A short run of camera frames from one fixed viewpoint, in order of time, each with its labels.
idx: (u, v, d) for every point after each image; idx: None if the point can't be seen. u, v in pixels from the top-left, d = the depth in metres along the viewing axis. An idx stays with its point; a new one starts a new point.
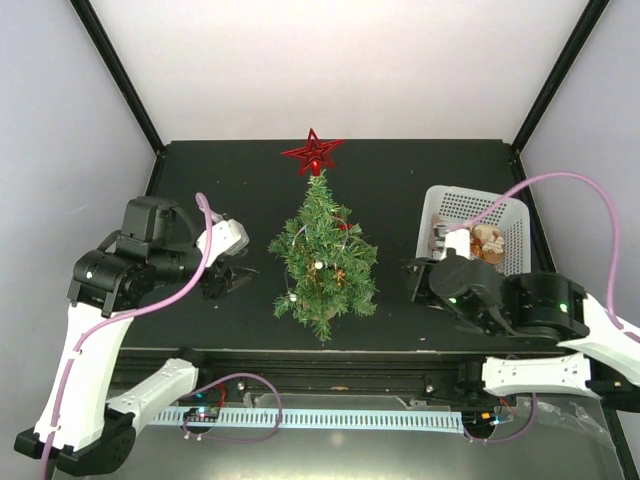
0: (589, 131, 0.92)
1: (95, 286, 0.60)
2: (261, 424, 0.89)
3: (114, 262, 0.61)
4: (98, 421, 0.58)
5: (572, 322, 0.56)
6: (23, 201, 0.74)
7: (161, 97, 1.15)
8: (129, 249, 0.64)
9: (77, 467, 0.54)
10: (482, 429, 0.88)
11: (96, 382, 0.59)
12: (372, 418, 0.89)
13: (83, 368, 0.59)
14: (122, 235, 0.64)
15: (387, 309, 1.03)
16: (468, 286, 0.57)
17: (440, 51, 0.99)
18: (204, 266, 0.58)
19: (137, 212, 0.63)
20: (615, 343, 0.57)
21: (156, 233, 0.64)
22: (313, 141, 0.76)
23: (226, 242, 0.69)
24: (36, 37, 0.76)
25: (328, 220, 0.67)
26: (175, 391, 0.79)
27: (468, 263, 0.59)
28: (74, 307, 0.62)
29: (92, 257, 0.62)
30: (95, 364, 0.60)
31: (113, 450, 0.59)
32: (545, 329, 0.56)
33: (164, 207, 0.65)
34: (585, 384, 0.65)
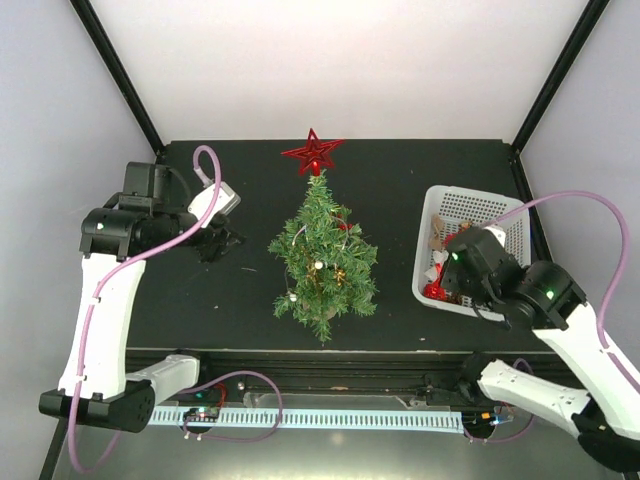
0: (589, 130, 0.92)
1: (104, 239, 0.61)
2: (261, 425, 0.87)
3: (121, 214, 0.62)
4: (122, 372, 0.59)
5: (549, 306, 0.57)
6: (23, 201, 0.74)
7: (161, 98, 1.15)
8: (133, 205, 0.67)
9: (109, 416, 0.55)
10: (482, 429, 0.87)
11: (115, 331, 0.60)
12: (371, 418, 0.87)
13: (101, 315, 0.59)
14: (124, 193, 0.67)
15: (387, 309, 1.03)
16: (467, 245, 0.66)
17: (439, 51, 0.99)
18: (200, 224, 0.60)
19: (138, 172, 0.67)
20: (593, 365, 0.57)
21: (157, 191, 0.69)
22: (313, 141, 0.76)
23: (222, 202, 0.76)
24: (36, 36, 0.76)
25: (328, 220, 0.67)
26: (181, 379, 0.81)
27: (481, 232, 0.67)
28: (88, 258, 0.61)
29: (98, 212, 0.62)
30: (113, 311, 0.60)
31: (137, 405, 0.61)
32: (522, 304, 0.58)
33: (162, 168, 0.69)
34: (571, 416, 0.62)
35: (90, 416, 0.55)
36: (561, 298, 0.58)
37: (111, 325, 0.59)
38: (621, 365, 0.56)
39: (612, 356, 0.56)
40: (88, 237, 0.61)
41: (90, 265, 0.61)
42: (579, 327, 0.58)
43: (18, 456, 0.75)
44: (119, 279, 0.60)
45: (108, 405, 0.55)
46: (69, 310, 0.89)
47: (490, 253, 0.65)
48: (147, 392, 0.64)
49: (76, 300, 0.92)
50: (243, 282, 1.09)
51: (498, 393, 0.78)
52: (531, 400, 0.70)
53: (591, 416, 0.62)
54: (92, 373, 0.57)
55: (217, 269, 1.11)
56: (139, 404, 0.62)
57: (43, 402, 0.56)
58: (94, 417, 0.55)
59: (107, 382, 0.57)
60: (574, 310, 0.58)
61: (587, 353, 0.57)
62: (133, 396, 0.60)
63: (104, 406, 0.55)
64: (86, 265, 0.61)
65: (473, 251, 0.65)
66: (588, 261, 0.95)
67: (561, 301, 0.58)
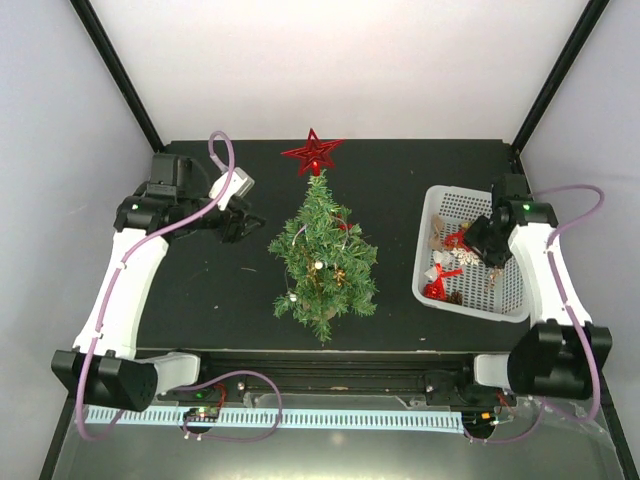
0: (589, 130, 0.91)
1: (135, 221, 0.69)
2: (261, 425, 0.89)
3: (152, 201, 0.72)
4: (130, 340, 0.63)
5: (519, 212, 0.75)
6: (25, 201, 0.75)
7: (161, 97, 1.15)
8: (159, 195, 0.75)
9: (117, 377, 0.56)
10: (482, 429, 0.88)
11: (132, 300, 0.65)
12: (371, 418, 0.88)
13: (124, 282, 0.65)
14: (152, 183, 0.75)
15: (386, 309, 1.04)
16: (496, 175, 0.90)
17: (439, 50, 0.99)
18: (214, 204, 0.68)
19: (163, 163, 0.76)
20: (535, 257, 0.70)
21: (180, 181, 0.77)
22: (313, 141, 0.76)
23: (237, 186, 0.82)
24: (34, 35, 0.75)
25: (328, 220, 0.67)
26: (182, 375, 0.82)
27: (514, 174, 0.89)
28: (120, 234, 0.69)
29: (132, 200, 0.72)
30: (134, 282, 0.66)
31: (142, 381, 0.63)
32: (503, 211, 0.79)
33: (184, 158, 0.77)
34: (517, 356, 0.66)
35: (101, 375, 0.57)
36: (532, 225, 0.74)
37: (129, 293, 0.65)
38: (554, 267, 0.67)
39: (550, 253, 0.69)
40: (123, 217, 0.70)
41: (123, 238, 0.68)
42: (536, 233, 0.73)
43: (17, 456, 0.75)
44: (144, 253, 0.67)
45: (119, 364, 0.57)
46: (69, 310, 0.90)
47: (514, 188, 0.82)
48: (151, 374, 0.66)
49: (76, 300, 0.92)
50: (243, 282, 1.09)
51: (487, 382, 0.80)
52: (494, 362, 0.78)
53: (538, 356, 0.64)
54: (108, 333, 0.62)
55: (217, 269, 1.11)
56: (143, 383, 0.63)
57: (56, 360, 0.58)
58: (106, 376, 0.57)
59: (122, 345, 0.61)
60: (538, 224, 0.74)
61: (535, 254, 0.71)
62: (140, 370, 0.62)
63: (116, 369, 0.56)
64: (117, 239, 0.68)
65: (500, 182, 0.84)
66: (588, 260, 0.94)
67: (533, 215, 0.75)
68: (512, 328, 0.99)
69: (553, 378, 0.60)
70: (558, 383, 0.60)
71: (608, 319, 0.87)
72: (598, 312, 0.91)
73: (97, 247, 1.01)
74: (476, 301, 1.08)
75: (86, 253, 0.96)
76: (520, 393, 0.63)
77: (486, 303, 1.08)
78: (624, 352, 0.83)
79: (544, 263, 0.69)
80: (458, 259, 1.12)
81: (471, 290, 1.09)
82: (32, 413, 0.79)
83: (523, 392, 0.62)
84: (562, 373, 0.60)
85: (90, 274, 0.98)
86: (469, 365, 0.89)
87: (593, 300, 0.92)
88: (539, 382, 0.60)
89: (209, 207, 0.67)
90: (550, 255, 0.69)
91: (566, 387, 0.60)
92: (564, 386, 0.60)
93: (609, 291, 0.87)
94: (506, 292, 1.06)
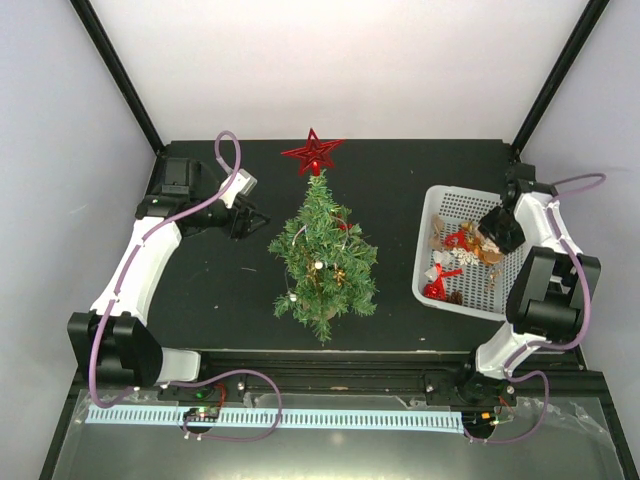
0: (589, 130, 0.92)
1: (151, 214, 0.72)
2: (260, 424, 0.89)
3: (168, 199, 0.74)
4: (143, 312, 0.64)
5: (524, 183, 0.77)
6: (25, 201, 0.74)
7: (161, 97, 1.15)
8: (173, 194, 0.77)
9: (129, 340, 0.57)
10: (482, 429, 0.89)
11: (147, 274, 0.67)
12: (371, 418, 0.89)
13: (142, 255, 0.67)
14: (166, 184, 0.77)
15: (387, 309, 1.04)
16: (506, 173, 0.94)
17: (439, 50, 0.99)
18: (218, 196, 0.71)
19: (175, 167, 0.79)
20: (535, 213, 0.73)
21: (191, 183, 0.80)
22: (313, 141, 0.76)
23: (241, 185, 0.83)
24: (36, 36, 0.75)
25: (328, 220, 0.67)
26: (182, 374, 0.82)
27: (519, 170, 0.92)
28: (140, 220, 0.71)
29: (147, 199, 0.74)
30: (150, 258, 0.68)
31: (150, 359, 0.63)
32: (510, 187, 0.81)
33: (194, 162, 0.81)
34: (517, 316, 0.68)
35: (116, 336, 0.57)
36: (534, 195, 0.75)
37: (145, 267, 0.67)
38: (553, 218, 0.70)
39: (548, 209, 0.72)
40: (143, 209, 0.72)
41: (143, 222, 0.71)
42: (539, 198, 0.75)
43: (16, 457, 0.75)
44: (161, 232, 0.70)
45: (133, 328, 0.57)
46: (70, 311, 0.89)
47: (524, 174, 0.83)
48: (157, 353, 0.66)
49: (76, 300, 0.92)
50: (243, 282, 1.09)
51: (491, 368, 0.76)
52: (495, 346, 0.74)
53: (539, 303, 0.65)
54: (125, 299, 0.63)
55: (217, 268, 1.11)
56: (151, 362, 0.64)
57: (72, 325, 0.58)
58: (120, 337, 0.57)
59: (136, 309, 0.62)
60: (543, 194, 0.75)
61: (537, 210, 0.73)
62: (150, 342, 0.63)
63: (131, 328, 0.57)
64: (137, 225, 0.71)
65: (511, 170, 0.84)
66: None
67: (537, 186, 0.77)
68: None
69: (548, 306, 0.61)
70: (554, 314, 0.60)
71: (609, 318, 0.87)
72: (599, 312, 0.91)
73: (97, 247, 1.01)
74: (476, 301, 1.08)
75: (86, 252, 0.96)
76: (518, 328, 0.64)
77: (487, 303, 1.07)
78: (625, 351, 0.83)
79: (543, 216, 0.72)
80: (458, 259, 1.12)
81: (471, 290, 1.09)
82: (31, 414, 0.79)
83: (518, 321, 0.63)
84: (558, 306, 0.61)
85: (90, 274, 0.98)
86: (469, 363, 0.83)
87: (595, 301, 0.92)
88: (534, 305, 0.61)
89: (214, 198, 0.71)
90: (549, 210, 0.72)
91: (562, 319, 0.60)
92: (561, 319, 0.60)
93: (610, 291, 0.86)
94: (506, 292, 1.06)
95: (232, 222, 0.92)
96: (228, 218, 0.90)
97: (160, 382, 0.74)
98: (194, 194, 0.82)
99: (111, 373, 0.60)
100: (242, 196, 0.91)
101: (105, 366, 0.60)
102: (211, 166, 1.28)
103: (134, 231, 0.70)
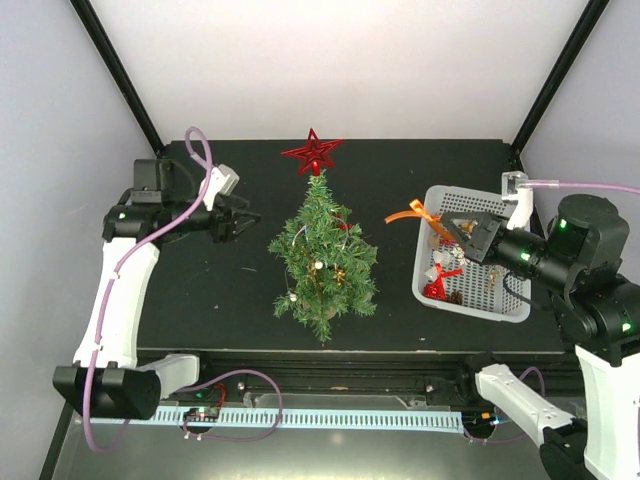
0: (590, 129, 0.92)
1: (123, 230, 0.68)
2: (260, 424, 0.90)
3: (138, 209, 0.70)
4: (132, 348, 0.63)
5: (616, 338, 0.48)
6: (23, 202, 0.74)
7: (161, 98, 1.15)
8: (144, 201, 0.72)
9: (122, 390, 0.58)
10: (483, 429, 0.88)
11: (130, 307, 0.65)
12: (371, 418, 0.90)
13: (120, 288, 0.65)
14: (135, 190, 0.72)
15: (386, 309, 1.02)
16: (593, 223, 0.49)
17: (438, 51, 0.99)
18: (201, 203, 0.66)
19: (143, 169, 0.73)
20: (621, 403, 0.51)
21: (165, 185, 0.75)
22: (313, 141, 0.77)
23: (219, 183, 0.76)
24: (39, 38, 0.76)
25: (328, 220, 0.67)
26: (182, 375, 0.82)
27: (611, 216, 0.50)
28: (111, 243, 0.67)
29: (115, 211, 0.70)
30: (128, 290, 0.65)
31: (146, 392, 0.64)
32: (586, 319, 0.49)
33: (166, 161, 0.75)
34: (543, 426, 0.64)
35: (106, 387, 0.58)
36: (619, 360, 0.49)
37: (127, 302, 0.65)
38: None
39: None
40: (110, 226, 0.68)
41: (112, 246, 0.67)
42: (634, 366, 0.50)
43: (18, 456, 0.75)
44: (136, 258, 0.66)
45: (122, 377, 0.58)
46: (69, 310, 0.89)
47: (606, 257, 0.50)
48: (153, 381, 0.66)
49: (75, 301, 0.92)
50: (243, 282, 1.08)
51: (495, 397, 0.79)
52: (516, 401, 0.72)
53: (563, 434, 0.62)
54: (109, 343, 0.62)
55: (216, 269, 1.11)
56: (147, 394, 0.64)
57: (58, 376, 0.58)
58: (110, 388, 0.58)
59: (122, 354, 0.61)
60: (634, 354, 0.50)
61: (629, 392, 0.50)
62: (142, 380, 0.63)
63: (120, 379, 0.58)
64: (106, 247, 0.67)
65: (593, 236, 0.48)
66: None
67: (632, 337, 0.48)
68: (513, 328, 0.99)
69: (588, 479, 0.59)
70: None
71: None
72: None
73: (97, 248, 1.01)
74: (476, 301, 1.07)
75: (86, 252, 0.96)
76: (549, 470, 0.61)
77: (486, 303, 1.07)
78: None
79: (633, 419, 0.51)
80: (458, 258, 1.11)
81: (471, 290, 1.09)
82: (32, 414, 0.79)
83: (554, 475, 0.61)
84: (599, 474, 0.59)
85: (89, 274, 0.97)
86: (466, 371, 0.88)
87: None
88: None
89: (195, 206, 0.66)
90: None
91: None
92: None
93: None
94: (506, 293, 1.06)
95: (214, 225, 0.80)
96: (211, 222, 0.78)
97: (162, 396, 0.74)
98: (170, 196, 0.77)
99: (107, 413, 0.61)
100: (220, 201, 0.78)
101: (100, 412, 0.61)
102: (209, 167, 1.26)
103: (106, 260, 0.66)
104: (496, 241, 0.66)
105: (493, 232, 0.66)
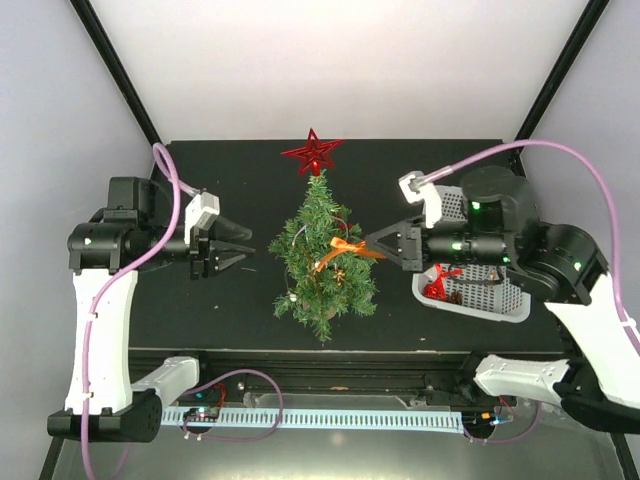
0: (589, 129, 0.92)
1: (93, 254, 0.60)
2: (261, 424, 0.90)
3: (108, 227, 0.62)
4: (126, 386, 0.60)
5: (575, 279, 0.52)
6: (23, 202, 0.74)
7: (161, 98, 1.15)
8: (118, 219, 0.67)
9: (121, 431, 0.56)
10: (482, 429, 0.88)
11: (118, 343, 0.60)
12: (371, 418, 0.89)
13: (101, 328, 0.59)
14: (108, 210, 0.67)
15: (387, 309, 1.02)
16: (500, 194, 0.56)
17: (438, 52, 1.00)
18: (173, 225, 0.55)
19: (122, 186, 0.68)
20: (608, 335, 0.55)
21: (141, 205, 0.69)
22: (313, 141, 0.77)
23: (194, 217, 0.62)
24: (41, 40, 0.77)
25: (328, 220, 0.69)
26: (183, 381, 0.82)
27: (508, 181, 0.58)
28: (80, 275, 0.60)
29: (83, 230, 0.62)
30: (112, 327, 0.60)
31: (146, 419, 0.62)
32: (545, 276, 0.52)
33: (145, 182, 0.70)
34: (552, 385, 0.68)
35: (103, 431, 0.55)
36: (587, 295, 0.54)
37: (113, 340, 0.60)
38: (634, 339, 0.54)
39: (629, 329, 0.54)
40: (77, 250, 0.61)
41: (85, 283, 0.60)
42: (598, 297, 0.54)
43: (19, 456, 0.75)
44: (113, 292, 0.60)
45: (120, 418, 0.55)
46: (70, 310, 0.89)
47: (525, 216, 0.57)
48: (153, 402, 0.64)
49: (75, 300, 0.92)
50: (243, 282, 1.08)
51: (496, 386, 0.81)
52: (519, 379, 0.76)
53: (569, 381, 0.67)
54: (99, 387, 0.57)
55: None
56: (148, 419, 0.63)
57: (52, 423, 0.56)
58: (108, 431, 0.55)
59: (115, 396, 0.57)
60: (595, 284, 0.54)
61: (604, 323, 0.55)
62: (139, 414, 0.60)
63: (118, 419, 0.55)
64: (80, 283, 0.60)
65: (507, 203, 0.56)
66: None
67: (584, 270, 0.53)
68: (513, 328, 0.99)
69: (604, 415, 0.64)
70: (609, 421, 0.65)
71: None
72: None
73: None
74: (476, 301, 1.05)
75: None
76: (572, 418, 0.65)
77: (486, 303, 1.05)
78: None
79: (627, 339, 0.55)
80: None
81: (472, 290, 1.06)
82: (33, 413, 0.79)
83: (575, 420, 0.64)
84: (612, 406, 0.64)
85: None
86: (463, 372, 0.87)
87: None
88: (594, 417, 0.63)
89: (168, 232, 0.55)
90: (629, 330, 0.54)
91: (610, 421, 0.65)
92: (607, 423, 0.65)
93: None
94: (506, 291, 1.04)
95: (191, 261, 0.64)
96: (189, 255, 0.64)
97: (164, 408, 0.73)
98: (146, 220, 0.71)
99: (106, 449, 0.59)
100: (203, 232, 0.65)
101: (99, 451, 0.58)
102: (209, 167, 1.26)
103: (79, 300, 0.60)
104: (425, 244, 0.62)
105: (417, 239, 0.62)
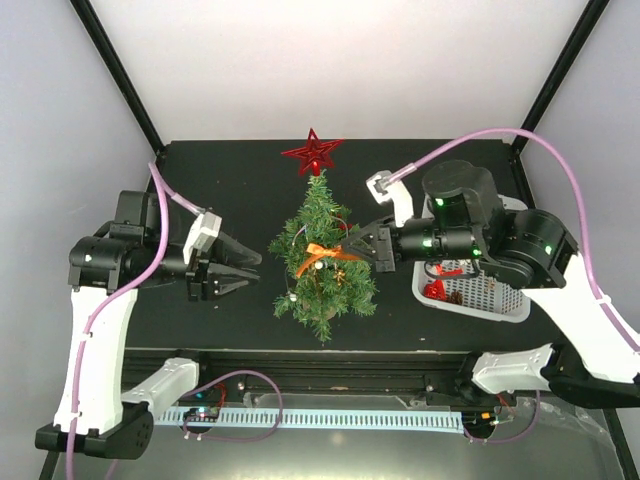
0: (589, 129, 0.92)
1: (93, 271, 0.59)
2: (261, 424, 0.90)
3: (111, 243, 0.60)
4: (115, 406, 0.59)
5: (549, 264, 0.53)
6: (22, 202, 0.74)
7: (161, 98, 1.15)
8: (123, 234, 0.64)
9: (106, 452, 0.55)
10: (482, 429, 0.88)
11: (109, 362, 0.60)
12: (372, 418, 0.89)
13: (94, 346, 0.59)
14: (114, 223, 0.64)
15: (386, 309, 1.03)
16: (463, 188, 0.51)
17: (438, 52, 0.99)
18: (164, 242, 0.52)
19: (132, 201, 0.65)
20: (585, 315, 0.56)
21: (149, 220, 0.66)
22: (312, 141, 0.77)
23: (192, 236, 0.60)
24: (41, 41, 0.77)
25: (328, 220, 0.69)
26: (179, 388, 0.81)
27: (469, 171, 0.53)
28: (77, 291, 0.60)
29: (86, 243, 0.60)
30: (104, 346, 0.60)
31: (134, 436, 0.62)
32: (519, 264, 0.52)
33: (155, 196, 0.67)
34: (540, 370, 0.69)
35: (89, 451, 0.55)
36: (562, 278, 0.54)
37: (104, 360, 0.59)
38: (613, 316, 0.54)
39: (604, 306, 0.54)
40: (78, 264, 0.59)
41: (83, 298, 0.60)
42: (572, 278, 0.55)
43: (17, 456, 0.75)
44: (109, 312, 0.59)
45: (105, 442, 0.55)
46: (69, 310, 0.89)
47: (488, 204, 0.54)
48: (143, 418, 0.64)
49: None
50: None
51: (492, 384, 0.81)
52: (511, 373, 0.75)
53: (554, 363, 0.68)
54: (88, 407, 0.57)
55: None
56: (137, 436, 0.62)
57: (41, 437, 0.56)
58: (94, 451, 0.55)
59: (103, 418, 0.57)
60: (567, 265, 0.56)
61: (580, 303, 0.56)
62: (127, 433, 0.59)
63: (104, 440, 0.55)
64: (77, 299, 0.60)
65: (471, 197, 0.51)
66: None
67: (556, 253, 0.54)
68: (513, 328, 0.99)
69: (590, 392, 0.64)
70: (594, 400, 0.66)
71: None
72: None
73: None
74: (476, 301, 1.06)
75: None
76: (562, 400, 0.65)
77: (486, 302, 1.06)
78: None
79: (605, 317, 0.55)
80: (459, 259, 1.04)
81: (471, 290, 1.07)
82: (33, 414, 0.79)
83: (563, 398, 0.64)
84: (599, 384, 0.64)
85: None
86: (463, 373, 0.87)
87: None
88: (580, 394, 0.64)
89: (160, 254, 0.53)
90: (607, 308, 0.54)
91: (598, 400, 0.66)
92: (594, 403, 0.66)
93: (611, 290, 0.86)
94: (506, 291, 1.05)
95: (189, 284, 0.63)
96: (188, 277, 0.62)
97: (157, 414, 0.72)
98: (154, 234, 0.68)
99: None
100: (204, 253, 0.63)
101: None
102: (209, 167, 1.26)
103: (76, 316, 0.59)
104: (396, 243, 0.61)
105: (388, 239, 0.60)
